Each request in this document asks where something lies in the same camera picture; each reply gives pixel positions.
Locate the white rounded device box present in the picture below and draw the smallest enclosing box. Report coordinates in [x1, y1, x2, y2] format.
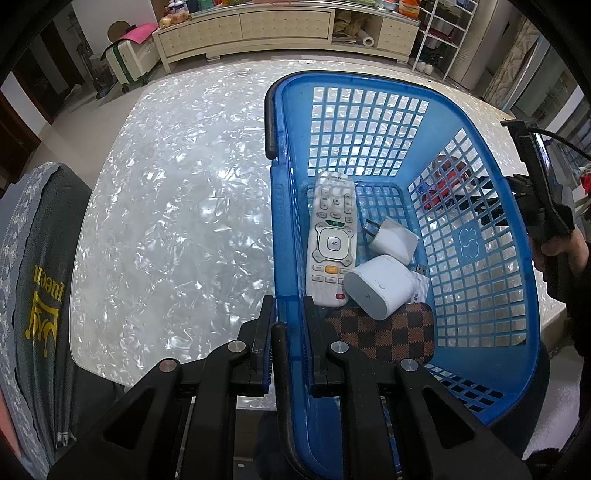
[344, 255, 416, 321]

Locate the grey patterned chair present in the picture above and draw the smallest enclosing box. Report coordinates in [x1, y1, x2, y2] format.
[1, 162, 91, 479]

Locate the blue plastic basket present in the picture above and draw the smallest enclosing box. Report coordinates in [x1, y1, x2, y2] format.
[266, 71, 547, 479]

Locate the white green suitcase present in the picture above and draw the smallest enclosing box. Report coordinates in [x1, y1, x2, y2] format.
[101, 37, 160, 93]

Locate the white power adapter plug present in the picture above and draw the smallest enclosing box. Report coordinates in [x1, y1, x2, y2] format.
[365, 217, 419, 266]

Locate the person right hand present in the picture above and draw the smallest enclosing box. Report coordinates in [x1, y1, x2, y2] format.
[528, 227, 589, 276]

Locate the white wire shelf rack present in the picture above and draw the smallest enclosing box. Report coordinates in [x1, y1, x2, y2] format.
[411, 0, 479, 80]

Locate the white remote control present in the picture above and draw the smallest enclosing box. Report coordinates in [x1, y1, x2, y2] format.
[305, 171, 358, 308]

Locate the brown checkered pouch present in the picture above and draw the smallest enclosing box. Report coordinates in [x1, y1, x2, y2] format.
[325, 303, 435, 365]

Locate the cream tv cabinet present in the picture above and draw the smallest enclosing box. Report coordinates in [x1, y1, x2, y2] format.
[152, 1, 419, 72]

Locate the pink cloth on suitcase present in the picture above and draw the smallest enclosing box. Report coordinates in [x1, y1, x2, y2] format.
[120, 23, 158, 44]

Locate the red keychain tool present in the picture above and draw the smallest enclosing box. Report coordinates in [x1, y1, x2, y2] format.
[417, 154, 473, 211]

